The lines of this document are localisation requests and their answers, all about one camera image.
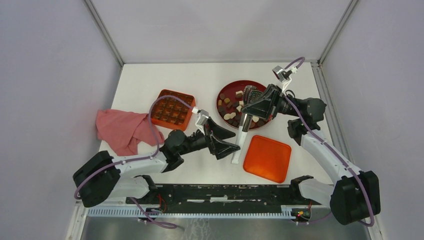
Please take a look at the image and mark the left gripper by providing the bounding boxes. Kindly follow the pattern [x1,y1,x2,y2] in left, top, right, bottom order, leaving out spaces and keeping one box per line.
[178,116,240,160]

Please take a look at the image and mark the metal serving tongs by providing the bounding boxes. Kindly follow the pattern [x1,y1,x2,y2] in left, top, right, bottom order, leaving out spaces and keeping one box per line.
[231,85,262,165]

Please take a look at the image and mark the pink cloth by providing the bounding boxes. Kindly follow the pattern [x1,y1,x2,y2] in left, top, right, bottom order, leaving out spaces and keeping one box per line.
[95,109,165,156]

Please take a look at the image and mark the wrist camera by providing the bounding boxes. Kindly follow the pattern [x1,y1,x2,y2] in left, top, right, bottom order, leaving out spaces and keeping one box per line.
[272,65,293,83]
[195,109,210,134]

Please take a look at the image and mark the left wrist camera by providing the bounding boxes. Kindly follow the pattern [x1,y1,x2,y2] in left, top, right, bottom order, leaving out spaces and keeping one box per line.
[195,109,210,134]

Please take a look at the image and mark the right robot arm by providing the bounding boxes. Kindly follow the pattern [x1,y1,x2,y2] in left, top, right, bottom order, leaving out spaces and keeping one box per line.
[241,84,381,227]

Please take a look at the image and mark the orange chocolate box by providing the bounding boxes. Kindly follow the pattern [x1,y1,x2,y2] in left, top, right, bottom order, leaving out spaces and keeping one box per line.
[151,89,196,131]

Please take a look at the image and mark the red round tray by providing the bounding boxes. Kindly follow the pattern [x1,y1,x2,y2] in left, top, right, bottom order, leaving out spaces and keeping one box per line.
[216,80,266,129]

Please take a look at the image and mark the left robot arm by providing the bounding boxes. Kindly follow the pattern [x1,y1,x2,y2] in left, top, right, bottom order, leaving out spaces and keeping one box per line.
[73,118,240,208]

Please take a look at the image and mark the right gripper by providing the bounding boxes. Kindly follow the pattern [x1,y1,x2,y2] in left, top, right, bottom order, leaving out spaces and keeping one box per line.
[240,83,300,120]

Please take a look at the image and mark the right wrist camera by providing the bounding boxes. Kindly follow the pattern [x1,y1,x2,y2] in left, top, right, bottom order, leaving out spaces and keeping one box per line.
[272,65,293,83]

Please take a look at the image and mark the orange box lid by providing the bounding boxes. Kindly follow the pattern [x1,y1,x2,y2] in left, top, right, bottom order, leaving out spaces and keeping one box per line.
[243,135,292,184]

